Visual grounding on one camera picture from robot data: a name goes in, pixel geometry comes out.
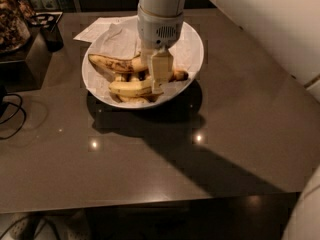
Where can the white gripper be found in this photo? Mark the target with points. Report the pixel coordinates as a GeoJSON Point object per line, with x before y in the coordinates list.
{"type": "Point", "coordinates": [156, 30]}

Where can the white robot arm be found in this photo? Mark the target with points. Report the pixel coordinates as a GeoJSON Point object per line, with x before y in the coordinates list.
{"type": "Point", "coordinates": [288, 29]}

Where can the orange-brown banana at right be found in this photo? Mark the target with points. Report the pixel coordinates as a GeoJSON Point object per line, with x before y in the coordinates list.
{"type": "Point", "coordinates": [179, 75]}

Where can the spotted top banana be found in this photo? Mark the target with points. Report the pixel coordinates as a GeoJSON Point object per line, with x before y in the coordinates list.
{"type": "Point", "coordinates": [125, 66]}

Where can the white bowl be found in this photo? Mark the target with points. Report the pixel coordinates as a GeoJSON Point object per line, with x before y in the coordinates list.
{"type": "Point", "coordinates": [122, 41]}

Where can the yellow front banana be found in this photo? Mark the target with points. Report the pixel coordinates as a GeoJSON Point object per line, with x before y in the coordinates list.
{"type": "Point", "coordinates": [131, 89]}

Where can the small bottom banana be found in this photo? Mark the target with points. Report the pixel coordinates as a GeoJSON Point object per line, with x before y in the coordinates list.
{"type": "Point", "coordinates": [133, 100]}

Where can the white paper sheet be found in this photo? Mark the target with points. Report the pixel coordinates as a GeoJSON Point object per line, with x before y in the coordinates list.
{"type": "Point", "coordinates": [98, 27]}

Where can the black cup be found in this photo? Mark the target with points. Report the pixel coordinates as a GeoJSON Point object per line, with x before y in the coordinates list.
{"type": "Point", "coordinates": [53, 39]}

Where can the black white patterned card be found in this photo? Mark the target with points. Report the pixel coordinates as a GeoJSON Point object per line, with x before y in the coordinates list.
{"type": "Point", "coordinates": [46, 20]}

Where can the dark box under jar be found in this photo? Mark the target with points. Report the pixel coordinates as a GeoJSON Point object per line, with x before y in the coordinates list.
{"type": "Point", "coordinates": [26, 68]}

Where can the glass jar with snacks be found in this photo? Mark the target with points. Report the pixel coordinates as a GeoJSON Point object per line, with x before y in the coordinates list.
{"type": "Point", "coordinates": [14, 32]}

